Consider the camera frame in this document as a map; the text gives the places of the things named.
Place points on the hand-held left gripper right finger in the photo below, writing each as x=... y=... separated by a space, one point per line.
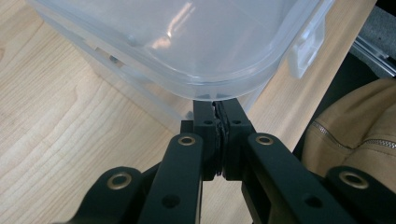
x=236 y=146

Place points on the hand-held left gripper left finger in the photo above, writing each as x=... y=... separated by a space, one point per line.
x=207 y=140

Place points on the clear plastic storage box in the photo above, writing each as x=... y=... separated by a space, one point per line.
x=202 y=46

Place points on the tan leather bag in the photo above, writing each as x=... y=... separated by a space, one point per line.
x=351 y=130

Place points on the aluminium floor rail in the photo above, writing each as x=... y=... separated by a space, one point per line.
x=373 y=56

